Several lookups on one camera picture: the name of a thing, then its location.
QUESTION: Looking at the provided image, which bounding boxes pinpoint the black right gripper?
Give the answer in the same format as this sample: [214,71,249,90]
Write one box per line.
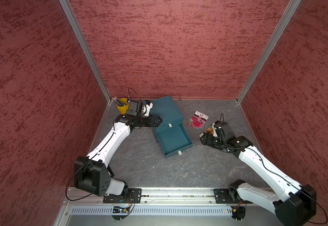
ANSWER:
[199,133,226,150]

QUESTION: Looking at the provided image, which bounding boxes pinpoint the pink hollyhock seed bag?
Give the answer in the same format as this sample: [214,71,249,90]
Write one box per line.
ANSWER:
[187,111,209,129]

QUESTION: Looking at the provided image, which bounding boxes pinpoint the teal pull-out drawer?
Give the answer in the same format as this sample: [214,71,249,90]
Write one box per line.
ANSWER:
[152,124,193,159]

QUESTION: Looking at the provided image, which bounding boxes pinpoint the orange marigold seed bag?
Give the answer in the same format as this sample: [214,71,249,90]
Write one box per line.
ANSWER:
[204,125,217,136]

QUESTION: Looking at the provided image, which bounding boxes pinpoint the teal drawer cabinet box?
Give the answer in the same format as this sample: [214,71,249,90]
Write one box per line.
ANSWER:
[150,96,184,133]

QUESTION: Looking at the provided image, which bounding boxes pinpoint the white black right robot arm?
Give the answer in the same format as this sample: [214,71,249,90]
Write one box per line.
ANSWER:
[200,132,317,226]

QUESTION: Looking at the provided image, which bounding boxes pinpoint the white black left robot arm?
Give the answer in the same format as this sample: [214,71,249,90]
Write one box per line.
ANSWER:
[73,100,163,196]

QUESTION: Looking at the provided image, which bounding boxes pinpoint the yellow pen cup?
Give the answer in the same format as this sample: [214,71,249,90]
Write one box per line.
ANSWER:
[117,98,129,115]

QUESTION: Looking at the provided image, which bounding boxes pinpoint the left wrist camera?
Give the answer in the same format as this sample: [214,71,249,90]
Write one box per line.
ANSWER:
[141,100,153,117]

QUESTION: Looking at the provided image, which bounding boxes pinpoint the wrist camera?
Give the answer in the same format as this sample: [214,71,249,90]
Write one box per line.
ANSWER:
[141,100,153,117]
[214,121,235,140]

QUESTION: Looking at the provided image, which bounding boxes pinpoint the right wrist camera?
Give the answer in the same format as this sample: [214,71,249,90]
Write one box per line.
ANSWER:
[214,121,235,140]

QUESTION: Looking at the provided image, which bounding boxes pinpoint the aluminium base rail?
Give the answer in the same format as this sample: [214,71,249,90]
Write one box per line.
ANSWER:
[62,187,293,206]

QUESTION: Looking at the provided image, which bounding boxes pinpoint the left aluminium corner post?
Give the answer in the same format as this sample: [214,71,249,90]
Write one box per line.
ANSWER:
[59,0,111,103]

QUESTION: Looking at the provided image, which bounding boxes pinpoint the aluminium corner post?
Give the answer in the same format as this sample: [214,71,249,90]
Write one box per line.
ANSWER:
[59,0,111,103]
[236,0,301,105]

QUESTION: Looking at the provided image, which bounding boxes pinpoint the right aluminium corner post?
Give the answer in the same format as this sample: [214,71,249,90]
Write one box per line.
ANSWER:
[236,0,301,105]

